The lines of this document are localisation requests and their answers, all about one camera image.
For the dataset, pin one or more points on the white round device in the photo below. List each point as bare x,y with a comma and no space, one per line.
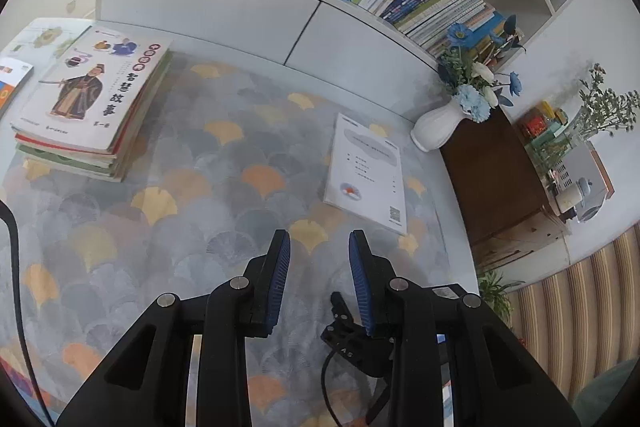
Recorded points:
582,202

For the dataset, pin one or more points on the beige striped sofa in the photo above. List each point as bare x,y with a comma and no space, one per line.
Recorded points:
575,307

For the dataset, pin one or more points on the red and yellow jar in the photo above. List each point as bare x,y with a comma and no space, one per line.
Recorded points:
537,122

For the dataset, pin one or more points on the teal cloth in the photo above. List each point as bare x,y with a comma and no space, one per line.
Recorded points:
605,392

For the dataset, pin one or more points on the white back cover book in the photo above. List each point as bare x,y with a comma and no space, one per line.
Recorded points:
370,177

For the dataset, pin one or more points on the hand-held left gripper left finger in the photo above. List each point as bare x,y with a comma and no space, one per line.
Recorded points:
277,282

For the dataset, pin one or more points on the small leafy plant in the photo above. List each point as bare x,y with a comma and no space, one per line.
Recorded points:
495,294

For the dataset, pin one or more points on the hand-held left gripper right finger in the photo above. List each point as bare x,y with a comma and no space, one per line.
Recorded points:
360,287

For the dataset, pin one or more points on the fan-patterned tablecloth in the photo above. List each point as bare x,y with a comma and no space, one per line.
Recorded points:
225,207

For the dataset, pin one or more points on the brown wooden cabinet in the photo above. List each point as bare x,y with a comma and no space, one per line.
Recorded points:
490,187

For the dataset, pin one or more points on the stack of assorted books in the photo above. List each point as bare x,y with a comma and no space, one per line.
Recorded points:
70,162

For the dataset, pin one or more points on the warrior cover book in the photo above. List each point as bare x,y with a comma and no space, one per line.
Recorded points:
90,92

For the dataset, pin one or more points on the orange and white cartoon book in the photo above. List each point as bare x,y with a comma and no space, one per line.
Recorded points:
12,82

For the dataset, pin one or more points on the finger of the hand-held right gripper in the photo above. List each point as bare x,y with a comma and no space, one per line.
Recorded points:
341,307

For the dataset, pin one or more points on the silver metal box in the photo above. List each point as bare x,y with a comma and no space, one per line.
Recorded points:
575,167

